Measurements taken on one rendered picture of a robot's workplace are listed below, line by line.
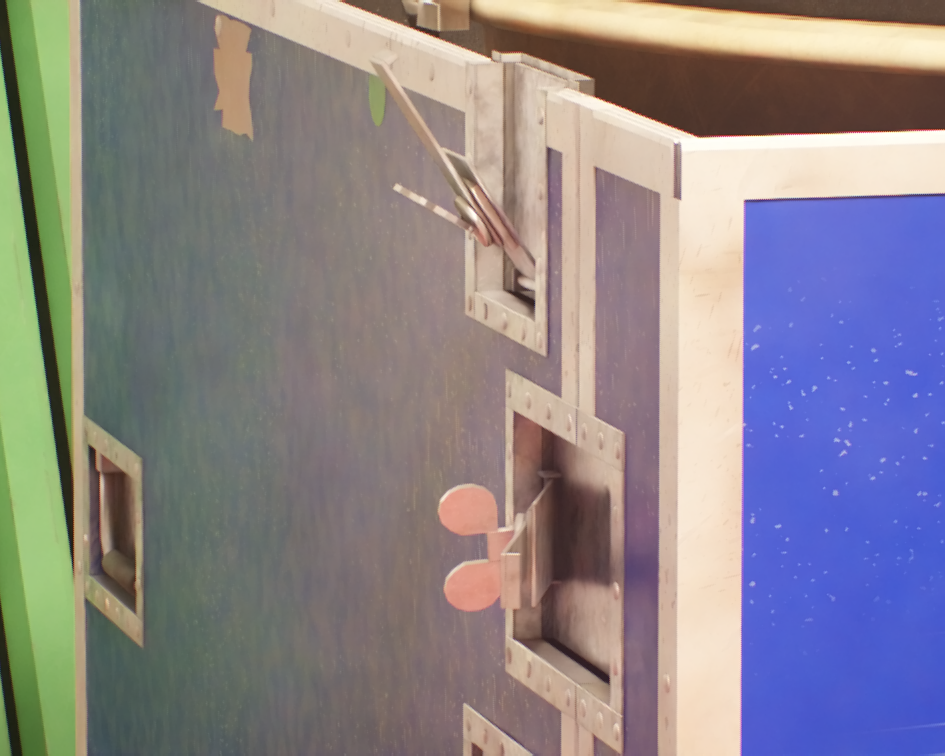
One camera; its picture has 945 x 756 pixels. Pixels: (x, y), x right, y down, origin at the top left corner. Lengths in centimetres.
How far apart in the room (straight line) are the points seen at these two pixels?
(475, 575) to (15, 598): 218
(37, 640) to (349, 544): 184
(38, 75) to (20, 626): 48
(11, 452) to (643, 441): 234
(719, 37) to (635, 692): 45
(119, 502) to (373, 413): 66
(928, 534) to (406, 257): 43
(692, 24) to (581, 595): 35
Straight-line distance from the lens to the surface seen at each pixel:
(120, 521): 354
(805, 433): 245
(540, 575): 262
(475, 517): 262
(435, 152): 265
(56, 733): 479
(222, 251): 319
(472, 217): 265
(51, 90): 504
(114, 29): 343
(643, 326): 248
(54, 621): 480
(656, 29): 289
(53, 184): 503
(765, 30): 285
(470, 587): 264
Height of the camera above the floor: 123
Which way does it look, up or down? 9 degrees down
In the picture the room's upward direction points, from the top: straight up
